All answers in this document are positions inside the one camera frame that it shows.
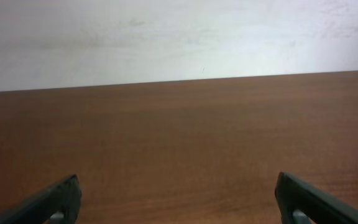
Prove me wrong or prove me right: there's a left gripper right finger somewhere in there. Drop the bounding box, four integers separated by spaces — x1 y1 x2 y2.
275 172 358 224

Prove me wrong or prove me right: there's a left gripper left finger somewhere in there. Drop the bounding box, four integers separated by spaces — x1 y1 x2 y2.
0 174 81 224

